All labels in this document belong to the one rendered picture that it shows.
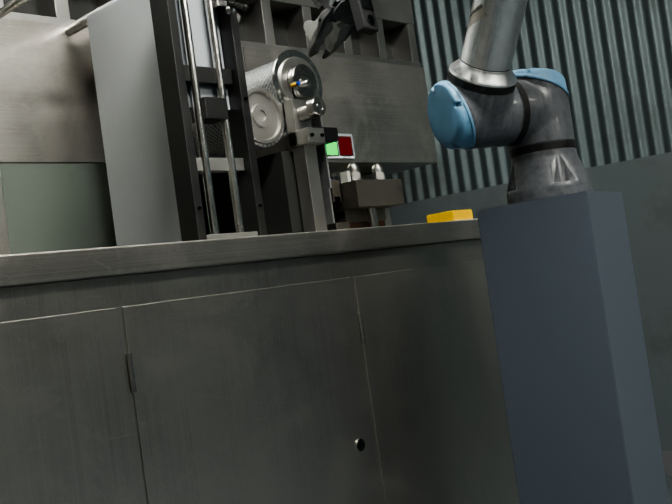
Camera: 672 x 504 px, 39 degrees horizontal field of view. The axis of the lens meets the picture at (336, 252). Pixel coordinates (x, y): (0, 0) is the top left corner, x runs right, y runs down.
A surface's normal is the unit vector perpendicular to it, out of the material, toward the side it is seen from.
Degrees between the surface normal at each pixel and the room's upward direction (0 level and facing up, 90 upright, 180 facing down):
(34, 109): 90
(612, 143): 90
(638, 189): 90
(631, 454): 90
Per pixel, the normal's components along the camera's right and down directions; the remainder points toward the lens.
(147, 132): -0.69, 0.07
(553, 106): 0.43, -0.09
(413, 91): 0.72, -0.13
